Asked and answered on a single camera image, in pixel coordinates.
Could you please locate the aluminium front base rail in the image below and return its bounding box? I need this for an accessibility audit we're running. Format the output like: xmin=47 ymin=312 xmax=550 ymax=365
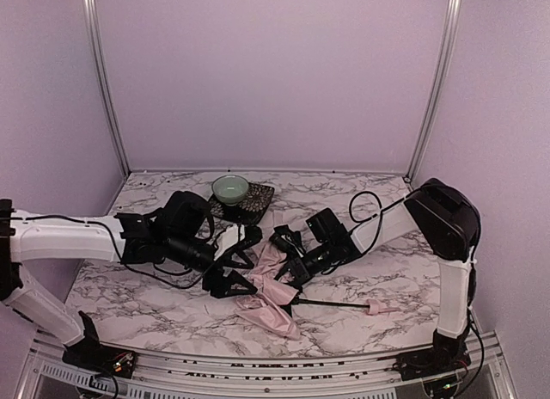
xmin=15 ymin=330 xmax=517 ymax=398

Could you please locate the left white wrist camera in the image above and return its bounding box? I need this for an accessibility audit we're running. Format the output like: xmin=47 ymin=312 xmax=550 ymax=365
xmin=214 ymin=224 xmax=263 ymax=261

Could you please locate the black floral square plate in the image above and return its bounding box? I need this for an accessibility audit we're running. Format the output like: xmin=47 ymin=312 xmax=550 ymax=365
xmin=208 ymin=182 xmax=275 ymax=225

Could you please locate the left aluminium frame post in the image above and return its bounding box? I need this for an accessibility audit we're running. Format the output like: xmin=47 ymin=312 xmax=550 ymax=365
xmin=83 ymin=0 xmax=131 ymax=179

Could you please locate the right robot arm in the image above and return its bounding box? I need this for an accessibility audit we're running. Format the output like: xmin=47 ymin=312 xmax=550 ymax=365
xmin=269 ymin=178 xmax=481 ymax=380

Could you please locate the celadon green ceramic bowl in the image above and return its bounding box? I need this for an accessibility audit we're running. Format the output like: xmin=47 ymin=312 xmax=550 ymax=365
xmin=211 ymin=175 xmax=249 ymax=206

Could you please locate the right aluminium frame post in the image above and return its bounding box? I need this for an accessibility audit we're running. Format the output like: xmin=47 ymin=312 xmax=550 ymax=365
xmin=405 ymin=0 xmax=462 ymax=183

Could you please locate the pink and black umbrella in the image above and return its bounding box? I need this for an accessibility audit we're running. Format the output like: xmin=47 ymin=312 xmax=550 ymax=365
xmin=234 ymin=243 xmax=400 ymax=341

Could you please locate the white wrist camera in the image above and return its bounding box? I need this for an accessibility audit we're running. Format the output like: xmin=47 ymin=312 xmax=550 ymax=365
xmin=269 ymin=224 xmax=304 ymax=256
xmin=214 ymin=224 xmax=263 ymax=261

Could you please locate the aluminium frame post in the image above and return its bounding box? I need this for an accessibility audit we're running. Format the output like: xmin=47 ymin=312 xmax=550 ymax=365
xmin=83 ymin=0 xmax=131 ymax=179
xmin=405 ymin=0 xmax=462 ymax=183

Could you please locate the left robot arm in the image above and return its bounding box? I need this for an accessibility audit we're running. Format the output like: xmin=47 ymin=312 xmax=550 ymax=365
xmin=1 ymin=191 xmax=262 ymax=378

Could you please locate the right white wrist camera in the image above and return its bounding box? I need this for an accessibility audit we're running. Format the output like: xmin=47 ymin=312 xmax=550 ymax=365
xmin=269 ymin=224 xmax=304 ymax=256

